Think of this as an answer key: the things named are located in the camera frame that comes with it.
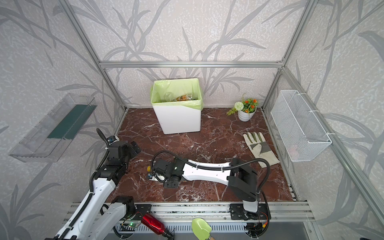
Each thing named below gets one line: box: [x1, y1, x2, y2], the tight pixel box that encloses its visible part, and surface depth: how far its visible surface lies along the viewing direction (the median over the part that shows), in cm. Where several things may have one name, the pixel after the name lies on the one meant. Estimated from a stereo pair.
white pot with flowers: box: [227, 98, 259, 122], surface depth 104 cm
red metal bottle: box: [141, 213, 174, 240], surface depth 69 cm
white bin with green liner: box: [150, 78, 204, 135], surface depth 97 cm
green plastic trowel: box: [191, 217, 212, 240], surface depth 71 cm
